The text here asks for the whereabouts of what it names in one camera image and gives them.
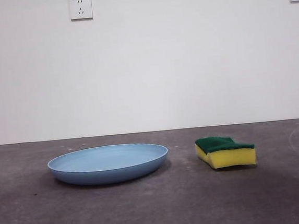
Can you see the yellow sponge with green scourer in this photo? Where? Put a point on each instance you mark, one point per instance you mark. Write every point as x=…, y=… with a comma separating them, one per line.
x=232, y=158

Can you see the light blue round plate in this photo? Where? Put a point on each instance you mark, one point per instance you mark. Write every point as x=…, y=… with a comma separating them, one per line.
x=107, y=168

